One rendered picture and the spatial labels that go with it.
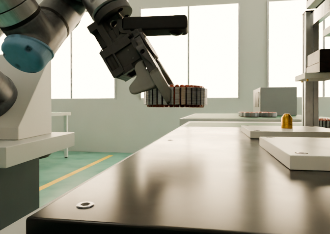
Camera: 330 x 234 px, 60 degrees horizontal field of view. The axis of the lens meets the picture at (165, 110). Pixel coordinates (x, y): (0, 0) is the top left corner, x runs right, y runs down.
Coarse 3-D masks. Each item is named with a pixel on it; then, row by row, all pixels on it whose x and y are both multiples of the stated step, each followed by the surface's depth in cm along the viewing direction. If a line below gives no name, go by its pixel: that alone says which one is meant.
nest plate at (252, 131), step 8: (248, 128) 52; (256, 128) 52; (264, 128) 52; (272, 128) 52; (280, 128) 52; (296, 128) 52; (304, 128) 52; (312, 128) 52; (320, 128) 52; (328, 128) 52; (248, 136) 48; (256, 136) 46; (264, 136) 46; (272, 136) 46; (280, 136) 46; (288, 136) 46; (296, 136) 46; (304, 136) 45; (312, 136) 45; (320, 136) 45; (328, 136) 45
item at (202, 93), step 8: (176, 88) 45; (184, 88) 45; (192, 88) 46; (200, 88) 47; (144, 96) 49; (152, 96) 47; (160, 96) 46; (176, 96) 45; (184, 96) 45; (192, 96) 46; (200, 96) 47; (144, 104) 49; (152, 104) 47; (160, 104) 46; (168, 104) 46; (176, 104) 45; (184, 104) 45; (192, 104) 46; (200, 104) 47
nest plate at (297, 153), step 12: (264, 144) 34; (276, 144) 30; (288, 144) 30; (300, 144) 30; (312, 144) 30; (324, 144) 30; (276, 156) 27; (288, 156) 23; (300, 156) 23; (312, 156) 23; (324, 156) 22; (300, 168) 23; (312, 168) 23; (324, 168) 22
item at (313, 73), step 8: (312, 56) 52; (320, 56) 49; (328, 56) 49; (312, 64) 52; (320, 64) 49; (328, 64) 48; (312, 72) 52; (320, 72) 49; (328, 72) 49; (296, 80) 54; (304, 80) 53; (312, 80) 53; (320, 80) 53
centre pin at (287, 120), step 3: (285, 114) 52; (288, 114) 52; (282, 117) 53; (285, 117) 52; (288, 117) 52; (291, 117) 52; (282, 120) 52; (285, 120) 52; (288, 120) 52; (291, 120) 52; (282, 123) 52; (285, 123) 52; (288, 123) 52; (291, 123) 52; (282, 126) 53; (285, 126) 52; (288, 126) 52; (291, 126) 52
